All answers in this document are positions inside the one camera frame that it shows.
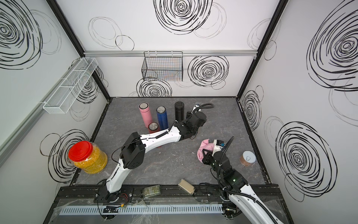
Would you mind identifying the white wire shelf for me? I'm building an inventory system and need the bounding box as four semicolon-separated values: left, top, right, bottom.
43;57;99;114

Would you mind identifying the blue thermos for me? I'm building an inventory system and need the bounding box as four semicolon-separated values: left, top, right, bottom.
156;106;169;130

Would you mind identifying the white cable duct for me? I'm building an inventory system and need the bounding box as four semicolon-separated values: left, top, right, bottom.
59;204;223;216

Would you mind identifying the white lid can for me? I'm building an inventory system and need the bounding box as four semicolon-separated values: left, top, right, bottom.
240;151;256;167

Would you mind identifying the red lid snack jar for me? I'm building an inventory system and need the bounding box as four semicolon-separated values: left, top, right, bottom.
68;141;108;174

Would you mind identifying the black wire basket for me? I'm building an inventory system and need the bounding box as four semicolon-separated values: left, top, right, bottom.
141;51;184;82

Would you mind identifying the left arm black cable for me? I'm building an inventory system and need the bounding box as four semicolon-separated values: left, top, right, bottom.
192;103;215;113

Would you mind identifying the pink microfiber cloth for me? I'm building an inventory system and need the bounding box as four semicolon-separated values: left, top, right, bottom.
197;139;214;162

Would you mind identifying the pink thermos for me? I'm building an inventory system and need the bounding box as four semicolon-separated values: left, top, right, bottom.
139;102;153;128

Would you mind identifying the black thermos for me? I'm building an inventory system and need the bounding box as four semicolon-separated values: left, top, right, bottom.
174;101;185;121

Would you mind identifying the red thermos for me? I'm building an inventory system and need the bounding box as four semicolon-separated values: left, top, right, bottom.
148;122;160;133

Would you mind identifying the green scouring pad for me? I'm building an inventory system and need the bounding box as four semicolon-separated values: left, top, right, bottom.
141;185;161;198

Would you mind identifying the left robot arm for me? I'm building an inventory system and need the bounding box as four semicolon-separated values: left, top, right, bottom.
106;103;214;193

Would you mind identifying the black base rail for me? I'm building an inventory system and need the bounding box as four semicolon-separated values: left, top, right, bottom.
56;184;226;204

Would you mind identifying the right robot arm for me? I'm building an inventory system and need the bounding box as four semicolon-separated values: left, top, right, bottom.
201;137;282;224

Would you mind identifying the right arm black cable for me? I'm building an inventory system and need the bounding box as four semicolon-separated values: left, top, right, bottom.
218;136;280;224

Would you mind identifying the beige sponge block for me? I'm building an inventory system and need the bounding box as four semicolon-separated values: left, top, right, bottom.
178;179;195;195

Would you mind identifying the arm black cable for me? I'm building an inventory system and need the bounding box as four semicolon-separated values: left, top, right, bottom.
192;103;215;113
218;136;280;224

